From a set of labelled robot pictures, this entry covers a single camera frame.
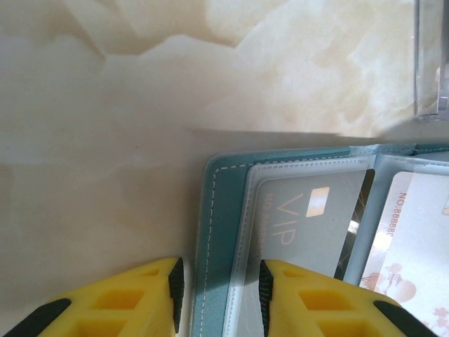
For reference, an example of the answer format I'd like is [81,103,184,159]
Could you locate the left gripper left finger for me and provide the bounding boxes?
[0,256,185,337]

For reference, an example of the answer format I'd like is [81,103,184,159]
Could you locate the grey VIP card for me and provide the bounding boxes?
[257,169,368,282]

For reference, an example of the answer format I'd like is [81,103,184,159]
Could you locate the clear acrylic card box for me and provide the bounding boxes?
[413,0,449,122]

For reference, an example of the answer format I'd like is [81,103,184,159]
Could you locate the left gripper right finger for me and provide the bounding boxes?
[258,258,449,337]

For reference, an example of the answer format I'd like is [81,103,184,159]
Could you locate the teal leather card holder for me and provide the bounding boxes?
[194,142,449,337]

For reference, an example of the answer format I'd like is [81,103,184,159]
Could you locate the black card with gold lines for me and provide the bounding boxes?
[333,170,376,284]

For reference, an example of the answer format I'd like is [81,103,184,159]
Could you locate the white blossom print card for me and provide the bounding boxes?
[357,171,449,337]

